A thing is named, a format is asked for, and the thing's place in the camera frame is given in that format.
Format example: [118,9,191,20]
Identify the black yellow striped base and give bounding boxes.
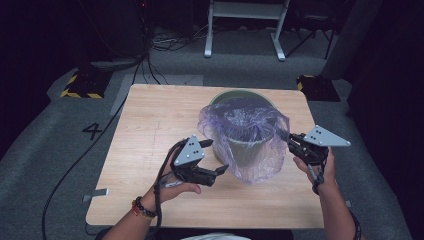
[296,74,342,103]
[59,70,113,100]

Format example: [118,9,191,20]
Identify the black tripod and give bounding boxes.
[285,13,336,60]

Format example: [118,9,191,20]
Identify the purple plastic bag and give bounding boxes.
[197,97,292,185]

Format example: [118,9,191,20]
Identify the beaded bracelets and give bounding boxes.
[131,195,158,221]

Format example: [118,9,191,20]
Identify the green plastic bin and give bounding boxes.
[208,88,281,169]

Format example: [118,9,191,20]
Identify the person's right hand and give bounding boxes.
[293,147,337,196]

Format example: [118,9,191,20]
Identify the right hand-held gripper cable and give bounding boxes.
[306,149,331,196]

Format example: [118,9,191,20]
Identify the tangle of floor cables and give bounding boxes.
[149,24,210,53]

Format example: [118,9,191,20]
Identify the black wristband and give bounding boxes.
[349,209,363,240]

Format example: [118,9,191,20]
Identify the black floor cable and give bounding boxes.
[41,54,151,240]

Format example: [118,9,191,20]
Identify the white metal stand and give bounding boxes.
[203,0,291,62]

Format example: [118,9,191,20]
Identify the person's left hand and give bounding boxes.
[141,147,203,213]

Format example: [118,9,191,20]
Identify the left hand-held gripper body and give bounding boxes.
[169,134,218,188]

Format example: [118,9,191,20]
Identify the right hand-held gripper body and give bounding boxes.
[288,124,352,167]

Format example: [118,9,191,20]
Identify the grey curtain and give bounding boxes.
[320,0,384,81]

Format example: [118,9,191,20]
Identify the left hand-held gripper cable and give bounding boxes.
[145,138,188,240]

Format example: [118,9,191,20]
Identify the hand-held gripper cable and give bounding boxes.
[306,149,331,196]
[145,138,188,240]

